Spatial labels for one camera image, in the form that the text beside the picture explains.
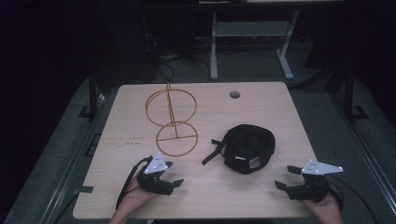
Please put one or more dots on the aluminium floor rail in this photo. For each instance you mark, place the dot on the aluminium floor rail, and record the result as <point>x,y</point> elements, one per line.
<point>367,149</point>
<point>68,168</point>

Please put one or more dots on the grey metal desk frame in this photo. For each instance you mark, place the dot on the grey metal desk frame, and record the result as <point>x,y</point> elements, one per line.
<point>249,29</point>

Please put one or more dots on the dark tape strip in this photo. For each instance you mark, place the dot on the dark tape strip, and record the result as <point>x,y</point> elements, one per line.
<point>83,189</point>

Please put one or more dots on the person's left hand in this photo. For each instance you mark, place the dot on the person's left hand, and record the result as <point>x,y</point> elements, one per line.
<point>137,196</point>

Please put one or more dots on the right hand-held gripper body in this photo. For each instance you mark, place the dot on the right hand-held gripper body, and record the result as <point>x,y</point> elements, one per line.
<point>311,188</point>

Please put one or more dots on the black metal stand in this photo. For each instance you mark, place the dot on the black metal stand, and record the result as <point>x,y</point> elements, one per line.
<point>350,93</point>
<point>95,96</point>

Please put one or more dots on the person's right hand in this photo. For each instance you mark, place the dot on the person's right hand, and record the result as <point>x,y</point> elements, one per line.
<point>325,210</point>

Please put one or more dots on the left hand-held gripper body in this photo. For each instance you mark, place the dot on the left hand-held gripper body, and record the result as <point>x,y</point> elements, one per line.
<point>154,183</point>

